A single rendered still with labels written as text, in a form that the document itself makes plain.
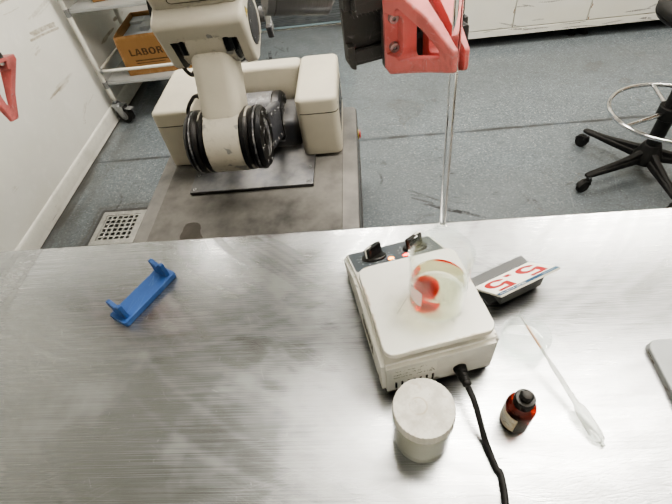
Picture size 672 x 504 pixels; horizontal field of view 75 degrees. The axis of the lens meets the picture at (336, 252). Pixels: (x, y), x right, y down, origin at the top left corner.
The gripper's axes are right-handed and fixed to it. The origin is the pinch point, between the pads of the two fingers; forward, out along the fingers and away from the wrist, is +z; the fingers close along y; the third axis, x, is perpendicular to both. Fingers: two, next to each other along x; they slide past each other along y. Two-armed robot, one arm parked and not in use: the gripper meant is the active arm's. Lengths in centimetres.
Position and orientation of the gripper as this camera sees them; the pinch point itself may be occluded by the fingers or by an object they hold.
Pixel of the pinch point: (455, 56)
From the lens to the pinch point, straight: 32.1
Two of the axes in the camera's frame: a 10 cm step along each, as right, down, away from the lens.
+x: 1.3, 6.5, 7.5
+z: 2.8, 7.1, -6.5
